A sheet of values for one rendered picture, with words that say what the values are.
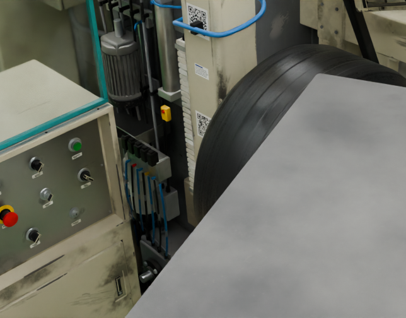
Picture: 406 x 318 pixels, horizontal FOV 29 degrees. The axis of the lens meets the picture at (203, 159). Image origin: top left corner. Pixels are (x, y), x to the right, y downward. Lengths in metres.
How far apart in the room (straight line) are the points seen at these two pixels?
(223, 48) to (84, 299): 0.85
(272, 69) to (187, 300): 1.42
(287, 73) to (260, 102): 0.09
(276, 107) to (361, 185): 1.26
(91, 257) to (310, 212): 1.87
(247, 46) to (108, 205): 0.64
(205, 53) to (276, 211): 1.51
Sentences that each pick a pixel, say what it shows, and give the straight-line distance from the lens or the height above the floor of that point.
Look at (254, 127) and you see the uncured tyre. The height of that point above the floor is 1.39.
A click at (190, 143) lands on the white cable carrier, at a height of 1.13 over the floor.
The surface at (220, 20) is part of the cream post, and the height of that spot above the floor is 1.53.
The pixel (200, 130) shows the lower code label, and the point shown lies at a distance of 2.02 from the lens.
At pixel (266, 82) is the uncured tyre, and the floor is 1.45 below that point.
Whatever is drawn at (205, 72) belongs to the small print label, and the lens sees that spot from 1.91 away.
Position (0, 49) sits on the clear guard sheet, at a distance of 1.86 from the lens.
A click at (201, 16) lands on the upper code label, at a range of 1.85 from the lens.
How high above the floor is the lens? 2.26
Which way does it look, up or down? 34 degrees down
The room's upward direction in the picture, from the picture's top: 5 degrees counter-clockwise
